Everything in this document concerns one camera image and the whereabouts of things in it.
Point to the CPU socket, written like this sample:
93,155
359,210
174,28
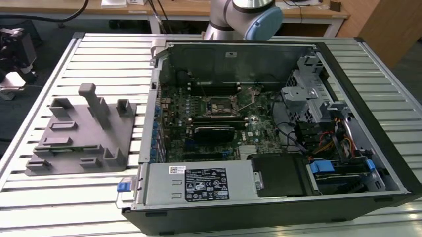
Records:
220,107

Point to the black mesh waste bin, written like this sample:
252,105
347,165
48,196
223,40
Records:
40,29

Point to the grey metal furniture foot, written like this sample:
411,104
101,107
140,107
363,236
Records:
7,96

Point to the wooden desk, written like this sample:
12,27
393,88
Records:
100,11

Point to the white cardboard box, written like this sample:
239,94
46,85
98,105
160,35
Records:
114,3

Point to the grey parts rack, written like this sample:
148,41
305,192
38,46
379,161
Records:
86,138

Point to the small white box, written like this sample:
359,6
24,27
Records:
137,2

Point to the green RAM stick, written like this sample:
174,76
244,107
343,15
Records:
77,149

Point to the grey plastic case foot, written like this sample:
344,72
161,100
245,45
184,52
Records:
158,48

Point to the blue case latch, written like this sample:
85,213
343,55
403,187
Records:
125,186

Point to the grey power supply unit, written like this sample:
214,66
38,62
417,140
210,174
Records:
156,182

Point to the black graphics card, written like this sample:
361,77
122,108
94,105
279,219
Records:
214,134

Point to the black expansion slot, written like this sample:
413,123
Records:
201,155

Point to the green motherboard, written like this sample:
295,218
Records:
264,123

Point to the silver chipset heatsink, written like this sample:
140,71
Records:
248,151

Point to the metal drive cage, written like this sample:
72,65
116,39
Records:
297,96

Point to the black PC case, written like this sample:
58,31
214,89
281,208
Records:
231,219

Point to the black plastic fan shroud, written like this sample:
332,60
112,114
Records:
280,175

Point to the small dark box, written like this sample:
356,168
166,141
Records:
336,6

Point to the blue disk carrier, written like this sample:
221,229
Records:
321,168

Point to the wooden cabinet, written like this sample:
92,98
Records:
389,29

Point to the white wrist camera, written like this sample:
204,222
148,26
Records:
26,49

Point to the white case wall sticker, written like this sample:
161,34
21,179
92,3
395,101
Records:
232,54

